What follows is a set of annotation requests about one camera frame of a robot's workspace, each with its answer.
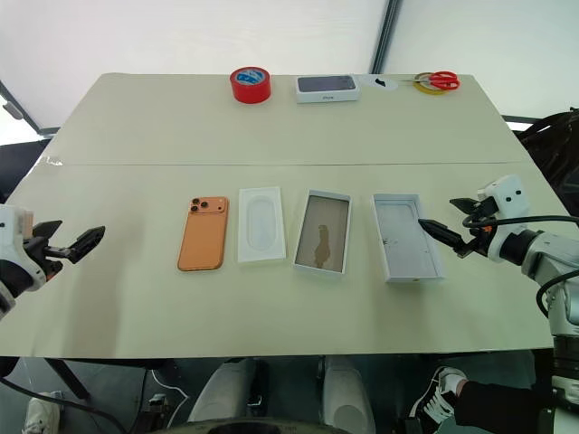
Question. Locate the black and white sneaker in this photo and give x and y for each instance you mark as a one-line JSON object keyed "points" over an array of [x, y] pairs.
{"points": [[434, 402]]}

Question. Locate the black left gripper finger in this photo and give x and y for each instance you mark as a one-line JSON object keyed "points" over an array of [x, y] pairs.
{"points": [[86, 244], [46, 228]]}

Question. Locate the white box dark phone print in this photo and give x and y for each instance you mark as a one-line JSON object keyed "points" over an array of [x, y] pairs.
{"points": [[328, 86]]}

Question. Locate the black bag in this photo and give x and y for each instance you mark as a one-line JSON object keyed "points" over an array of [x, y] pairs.
{"points": [[556, 144]]}

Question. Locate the white round disc black mark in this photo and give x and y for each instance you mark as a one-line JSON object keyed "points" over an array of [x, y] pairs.
{"points": [[389, 86]]}

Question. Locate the orange smartphone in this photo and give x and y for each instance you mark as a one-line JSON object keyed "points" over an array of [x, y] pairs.
{"points": [[201, 239]]}

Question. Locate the white shoe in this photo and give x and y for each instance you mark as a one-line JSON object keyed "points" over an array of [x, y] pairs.
{"points": [[40, 416]]}

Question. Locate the dark upright frame pole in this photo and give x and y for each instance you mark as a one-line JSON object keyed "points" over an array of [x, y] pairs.
{"points": [[384, 40]]}

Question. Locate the white phone tray insert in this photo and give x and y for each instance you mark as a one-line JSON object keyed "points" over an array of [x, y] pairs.
{"points": [[262, 226]]}

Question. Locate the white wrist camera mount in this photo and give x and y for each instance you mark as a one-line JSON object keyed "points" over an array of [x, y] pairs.
{"points": [[511, 199], [22, 276]]}

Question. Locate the white phone box lid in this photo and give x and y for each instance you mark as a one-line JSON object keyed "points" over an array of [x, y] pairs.
{"points": [[402, 244]]}

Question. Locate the yellow tape roll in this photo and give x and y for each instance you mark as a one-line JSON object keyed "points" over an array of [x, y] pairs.
{"points": [[429, 91]]}

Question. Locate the dark table leg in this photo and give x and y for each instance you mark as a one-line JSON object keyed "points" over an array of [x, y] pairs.
{"points": [[68, 377]]}

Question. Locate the white right robot leg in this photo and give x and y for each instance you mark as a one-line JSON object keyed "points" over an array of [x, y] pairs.
{"points": [[348, 393]]}

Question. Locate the grey slanted frame pole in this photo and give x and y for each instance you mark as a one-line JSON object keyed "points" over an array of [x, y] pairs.
{"points": [[18, 108]]}

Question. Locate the white robot leg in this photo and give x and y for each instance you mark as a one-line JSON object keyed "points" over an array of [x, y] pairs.
{"points": [[221, 393], [348, 393]]}

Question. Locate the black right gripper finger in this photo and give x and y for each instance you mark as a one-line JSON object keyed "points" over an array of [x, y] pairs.
{"points": [[463, 204], [441, 231]]}

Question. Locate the black floor device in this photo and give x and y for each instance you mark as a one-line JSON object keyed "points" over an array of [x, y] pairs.
{"points": [[156, 407]]}

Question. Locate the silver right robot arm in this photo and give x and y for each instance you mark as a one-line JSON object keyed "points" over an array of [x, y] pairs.
{"points": [[552, 253]]}

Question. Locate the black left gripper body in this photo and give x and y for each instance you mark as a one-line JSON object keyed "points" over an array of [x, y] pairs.
{"points": [[45, 253]]}

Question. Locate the white left robot leg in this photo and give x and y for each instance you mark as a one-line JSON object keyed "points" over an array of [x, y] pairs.
{"points": [[221, 393]]}

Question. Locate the person's black trouser leg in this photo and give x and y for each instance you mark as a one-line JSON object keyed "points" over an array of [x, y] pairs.
{"points": [[506, 398]]}

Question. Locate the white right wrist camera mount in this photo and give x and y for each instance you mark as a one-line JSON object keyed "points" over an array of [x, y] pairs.
{"points": [[511, 199]]}

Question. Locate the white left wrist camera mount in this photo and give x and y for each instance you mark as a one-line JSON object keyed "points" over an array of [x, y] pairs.
{"points": [[22, 276]]}

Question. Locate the red tape roll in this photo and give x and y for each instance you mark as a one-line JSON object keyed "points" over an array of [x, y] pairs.
{"points": [[251, 92]]}

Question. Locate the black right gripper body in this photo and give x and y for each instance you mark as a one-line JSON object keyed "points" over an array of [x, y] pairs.
{"points": [[475, 242]]}

